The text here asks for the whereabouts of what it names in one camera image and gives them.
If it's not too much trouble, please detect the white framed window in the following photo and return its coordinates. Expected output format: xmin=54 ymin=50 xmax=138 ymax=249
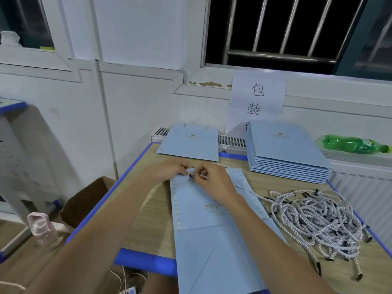
xmin=0 ymin=0 xmax=82 ymax=83

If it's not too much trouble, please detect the person's left forearm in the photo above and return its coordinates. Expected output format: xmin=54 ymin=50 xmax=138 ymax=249
xmin=24 ymin=168 xmax=161 ymax=294

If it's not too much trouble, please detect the person's left hand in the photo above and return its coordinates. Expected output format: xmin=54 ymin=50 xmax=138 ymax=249
xmin=144 ymin=157 xmax=197 ymax=185

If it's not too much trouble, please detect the pink water bottle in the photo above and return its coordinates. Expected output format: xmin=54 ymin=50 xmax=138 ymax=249
xmin=26 ymin=212 xmax=62 ymax=249

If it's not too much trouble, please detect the person's right forearm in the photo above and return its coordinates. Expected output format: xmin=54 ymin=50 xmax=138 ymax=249
xmin=227 ymin=192 xmax=338 ymax=294

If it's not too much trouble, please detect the small white container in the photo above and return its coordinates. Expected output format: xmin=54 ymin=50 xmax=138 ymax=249
xmin=0 ymin=30 xmax=23 ymax=48

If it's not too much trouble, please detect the stack of blue paper bags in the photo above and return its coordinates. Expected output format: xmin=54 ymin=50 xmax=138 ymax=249
xmin=245 ymin=120 xmax=333 ymax=184

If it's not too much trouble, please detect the pile of white twisted ropes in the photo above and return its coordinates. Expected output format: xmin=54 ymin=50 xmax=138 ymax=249
xmin=257 ymin=188 xmax=373 ymax=281

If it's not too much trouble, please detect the crown-print light blue paper bag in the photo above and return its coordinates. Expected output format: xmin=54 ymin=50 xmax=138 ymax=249
xmin=156 ymin=124 xmax=220 ymax=163
xmin=170 ymin=167 xmax=289 ymax=294

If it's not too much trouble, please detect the blue-edged wooden desk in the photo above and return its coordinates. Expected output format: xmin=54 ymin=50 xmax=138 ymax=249
xmin=64 ymin=143 xmax=392 ymax=294

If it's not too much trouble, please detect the teal framed sliding window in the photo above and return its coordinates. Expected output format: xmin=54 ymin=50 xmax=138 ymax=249
xmin=334 ymin=0 xmax=392 ymax=82

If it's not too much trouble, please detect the metal window grille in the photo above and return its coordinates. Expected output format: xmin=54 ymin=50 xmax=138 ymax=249
xmin=205 ymin=0 xmax=368 ymax=74

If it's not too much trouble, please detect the white paper sign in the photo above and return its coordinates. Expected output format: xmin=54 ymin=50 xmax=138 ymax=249
xmin=225 ymin=70 xmax=287 ymax=135

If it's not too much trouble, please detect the person's right hand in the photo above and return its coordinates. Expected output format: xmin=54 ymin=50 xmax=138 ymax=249
xmin=191 ymin=162 xmax=243 ymax=205

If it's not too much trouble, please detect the brown cardboard box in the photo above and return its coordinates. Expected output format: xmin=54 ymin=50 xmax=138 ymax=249
xmin=59 ymin=176 xmax=117 ymax=230

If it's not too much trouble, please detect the green plastic bottle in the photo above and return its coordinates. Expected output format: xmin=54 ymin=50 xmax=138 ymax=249
xmin=321 ymin=134 xmax=390 ymax=154

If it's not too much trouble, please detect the white cable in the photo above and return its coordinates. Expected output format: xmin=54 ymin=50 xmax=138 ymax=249
xmin=0 ymin=266 xmax=148 ymax=294

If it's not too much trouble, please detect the grey metal desk blue edge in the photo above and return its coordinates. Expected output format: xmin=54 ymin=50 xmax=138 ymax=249
xmin=0 ymin=100 xmax=62 ymax=261

